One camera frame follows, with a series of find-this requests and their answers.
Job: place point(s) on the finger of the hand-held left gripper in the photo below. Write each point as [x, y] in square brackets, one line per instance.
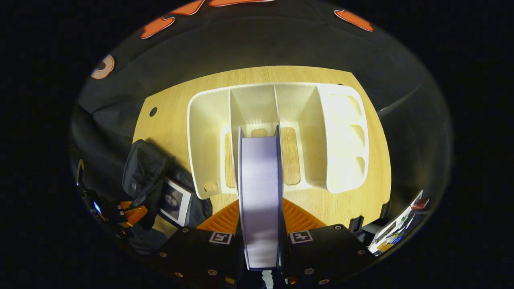
[134, 214]

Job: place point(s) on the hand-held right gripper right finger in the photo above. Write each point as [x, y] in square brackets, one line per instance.
[321, 253]

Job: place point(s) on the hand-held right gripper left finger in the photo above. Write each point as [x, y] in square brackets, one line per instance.
[200, 253]

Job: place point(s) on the white book with portrait cover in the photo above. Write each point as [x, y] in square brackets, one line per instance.
[174, 200]

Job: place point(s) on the black schoolbag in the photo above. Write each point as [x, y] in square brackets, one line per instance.
[144, 168]

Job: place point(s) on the blue book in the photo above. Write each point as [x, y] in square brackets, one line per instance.
[260, 192]

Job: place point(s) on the white bookshelf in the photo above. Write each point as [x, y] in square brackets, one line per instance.
[209, 132]

